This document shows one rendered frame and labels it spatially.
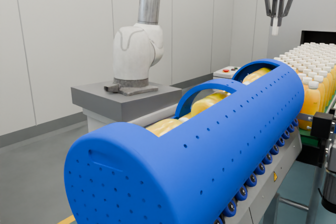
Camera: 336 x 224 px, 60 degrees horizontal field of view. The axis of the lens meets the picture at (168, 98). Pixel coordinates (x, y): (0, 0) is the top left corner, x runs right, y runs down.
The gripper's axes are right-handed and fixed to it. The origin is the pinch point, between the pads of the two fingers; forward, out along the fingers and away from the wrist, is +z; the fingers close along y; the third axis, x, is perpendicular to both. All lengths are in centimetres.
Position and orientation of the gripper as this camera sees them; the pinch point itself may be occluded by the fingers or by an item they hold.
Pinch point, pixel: (275, 26)
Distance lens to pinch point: 126.0
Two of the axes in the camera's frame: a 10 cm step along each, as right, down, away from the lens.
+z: 0.0, 9.5, 3.1
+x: -5.8, 2.5, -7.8
